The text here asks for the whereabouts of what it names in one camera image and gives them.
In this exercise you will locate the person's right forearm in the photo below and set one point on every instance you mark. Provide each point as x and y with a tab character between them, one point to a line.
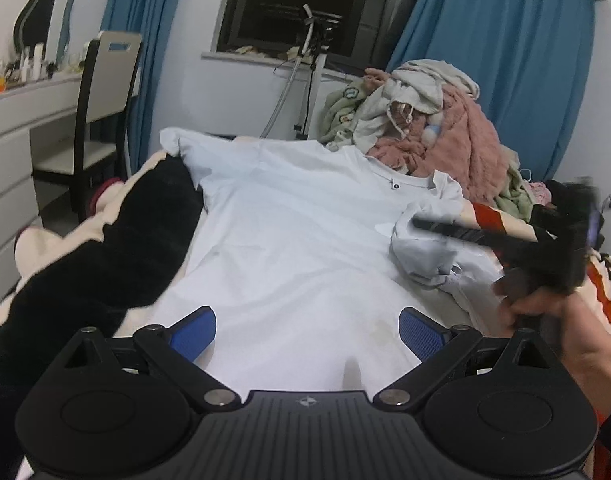
605	365

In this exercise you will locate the green cloth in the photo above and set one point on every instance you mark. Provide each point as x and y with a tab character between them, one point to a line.
510	195

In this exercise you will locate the plaid cloth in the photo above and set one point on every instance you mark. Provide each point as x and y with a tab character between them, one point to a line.
400	116

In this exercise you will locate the white tripod stand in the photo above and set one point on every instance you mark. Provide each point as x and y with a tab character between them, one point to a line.
310	75

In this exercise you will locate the white t-shirt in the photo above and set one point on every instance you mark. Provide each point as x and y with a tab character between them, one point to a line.
295	230

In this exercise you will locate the pink fuzzy blanket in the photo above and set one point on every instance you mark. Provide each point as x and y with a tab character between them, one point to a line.
460	145

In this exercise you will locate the curved frame mirror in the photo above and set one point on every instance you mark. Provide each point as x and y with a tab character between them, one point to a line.
37	15

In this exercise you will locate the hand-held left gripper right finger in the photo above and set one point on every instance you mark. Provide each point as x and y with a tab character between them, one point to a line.
419	334

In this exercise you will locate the black and cream chair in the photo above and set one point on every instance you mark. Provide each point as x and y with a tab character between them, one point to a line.
102	95

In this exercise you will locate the person's right hand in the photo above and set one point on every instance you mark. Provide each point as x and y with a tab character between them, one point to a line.
573	322

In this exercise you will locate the green printed blanket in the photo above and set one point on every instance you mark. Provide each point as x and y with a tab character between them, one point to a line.
341	115

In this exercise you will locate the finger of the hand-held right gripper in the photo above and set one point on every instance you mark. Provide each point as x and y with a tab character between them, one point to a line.
475	236

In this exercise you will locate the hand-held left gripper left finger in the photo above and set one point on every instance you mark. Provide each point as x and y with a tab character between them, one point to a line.
194	334

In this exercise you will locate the clutter on window sill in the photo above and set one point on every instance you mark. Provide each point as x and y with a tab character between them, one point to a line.
265	51

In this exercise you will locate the pile of white clothes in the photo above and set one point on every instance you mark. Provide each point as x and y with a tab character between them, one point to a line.
425	85

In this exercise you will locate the group of cosmetic bottles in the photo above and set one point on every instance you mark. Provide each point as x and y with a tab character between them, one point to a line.
32	62

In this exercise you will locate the white dresser with drawers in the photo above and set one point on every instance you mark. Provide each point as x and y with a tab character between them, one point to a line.
15	150

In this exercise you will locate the small pink cloth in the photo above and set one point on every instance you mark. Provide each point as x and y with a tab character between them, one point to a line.
539	192

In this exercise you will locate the blue curtain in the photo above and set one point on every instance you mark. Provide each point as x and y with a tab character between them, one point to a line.
505	55
145	20

